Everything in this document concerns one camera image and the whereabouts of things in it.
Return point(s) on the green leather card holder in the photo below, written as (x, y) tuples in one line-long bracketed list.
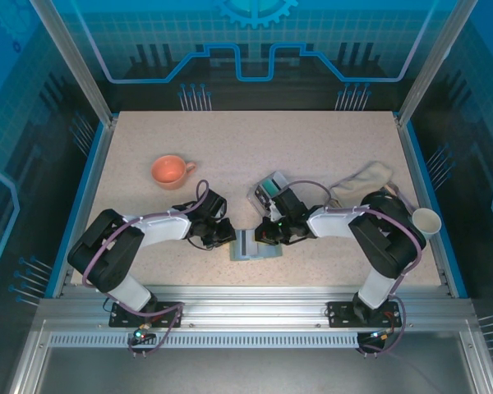
[(267, 252)]

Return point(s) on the black credit card gold print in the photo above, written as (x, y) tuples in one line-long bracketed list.
[(263, 201)]

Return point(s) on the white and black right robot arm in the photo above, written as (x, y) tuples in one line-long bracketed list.
[(333, 223)]

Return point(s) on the small controller board with LED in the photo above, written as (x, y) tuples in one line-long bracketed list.
[(139, 334), (378, 335)]

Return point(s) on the orange ceramic cup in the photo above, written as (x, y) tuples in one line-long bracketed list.
[(168, 170)]

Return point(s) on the white paper cup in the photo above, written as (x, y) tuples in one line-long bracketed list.
[(426, 221)]

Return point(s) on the aluminium side rail blue trim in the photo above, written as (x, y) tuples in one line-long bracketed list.
[(417, 172), (93, 180)]

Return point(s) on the aluminium front beam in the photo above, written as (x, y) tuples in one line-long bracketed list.
[(250, 308)]

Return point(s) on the small brown object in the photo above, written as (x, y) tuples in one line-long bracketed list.
[(389, 187)]

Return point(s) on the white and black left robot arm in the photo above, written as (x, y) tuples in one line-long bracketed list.
[(164, 227)]

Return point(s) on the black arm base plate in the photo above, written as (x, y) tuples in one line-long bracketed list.
[(119, 316), (339, 316)]

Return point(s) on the beige cloth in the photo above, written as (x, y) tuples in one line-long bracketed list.
[(365, 178)]

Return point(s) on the grey striped card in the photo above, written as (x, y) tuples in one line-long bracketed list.
[(244, 246)]

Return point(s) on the aluminium corner post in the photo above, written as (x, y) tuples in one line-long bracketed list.
[(431, 70), (78, 70)]

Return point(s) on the clear acrylic card box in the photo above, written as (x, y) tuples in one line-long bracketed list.
[(252, 197)]

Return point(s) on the grey metal lower tray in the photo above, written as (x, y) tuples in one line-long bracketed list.
[(246, 373)]

